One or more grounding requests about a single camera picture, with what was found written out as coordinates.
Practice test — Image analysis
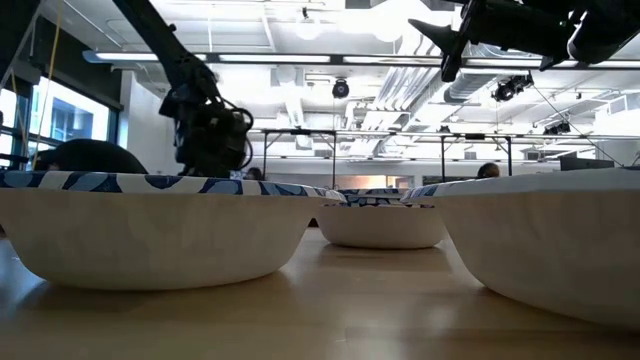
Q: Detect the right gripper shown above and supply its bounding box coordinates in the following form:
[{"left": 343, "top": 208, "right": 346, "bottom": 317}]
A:
[{"left": 408, "top": 0, "right": 586, "bottom": 84}]

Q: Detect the blue white patterned paper bowl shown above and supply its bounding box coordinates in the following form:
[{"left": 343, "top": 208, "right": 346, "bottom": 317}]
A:
[
  {"left": 337, "top": 187, "right": 409, "bottom": 197},
  {"left": 402, "top": 167, "right": 640, "bottom": 331},
  {"left": 315, "top": 199, "right": 448, "bottom": 250},
  {"left": 344, "top": 193, "right": 426, "bottom": 204},
  {"left": 0, "top": 169, "right": 347, "bottom": 292}
]

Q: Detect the long fluorescent light strip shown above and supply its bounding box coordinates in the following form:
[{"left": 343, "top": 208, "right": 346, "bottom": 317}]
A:
[{"left": 82, "top": 48, "right": 640, "bottom": 70}]

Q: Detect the black computer monitor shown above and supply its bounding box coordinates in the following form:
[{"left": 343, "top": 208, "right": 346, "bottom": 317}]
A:
[{"left": 558, "top": 156, "right": 616, "bottom": 172}]

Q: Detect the black metal station frame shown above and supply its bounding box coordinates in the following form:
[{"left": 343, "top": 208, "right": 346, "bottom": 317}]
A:
[
  {"left": 259, "top": 128, "right": 339, "bottom": 190},
  {"left": 439, "top": 132, "right": 515, "bottom": 177}
]

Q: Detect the glass window wall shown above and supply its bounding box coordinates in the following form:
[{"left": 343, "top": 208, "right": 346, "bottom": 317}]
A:
[{"left": 0, "top": 74, "right": 119, "bottom": 174}]

